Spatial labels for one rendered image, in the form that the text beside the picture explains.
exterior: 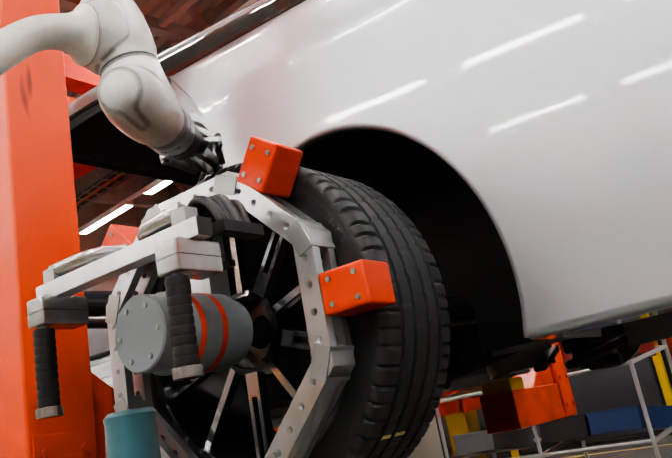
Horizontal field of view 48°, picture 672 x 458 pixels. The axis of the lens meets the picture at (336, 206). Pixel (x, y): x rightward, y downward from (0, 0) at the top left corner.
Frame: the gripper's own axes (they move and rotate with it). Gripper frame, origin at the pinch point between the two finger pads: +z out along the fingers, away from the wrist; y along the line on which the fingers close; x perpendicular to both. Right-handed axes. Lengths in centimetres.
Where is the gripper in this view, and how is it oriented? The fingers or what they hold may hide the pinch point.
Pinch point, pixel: (215, 169)
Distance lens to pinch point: 157.3
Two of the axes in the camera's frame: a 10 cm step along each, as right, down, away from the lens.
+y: 9.5, -2.8, -1.4
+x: -2.3, -9.2, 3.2
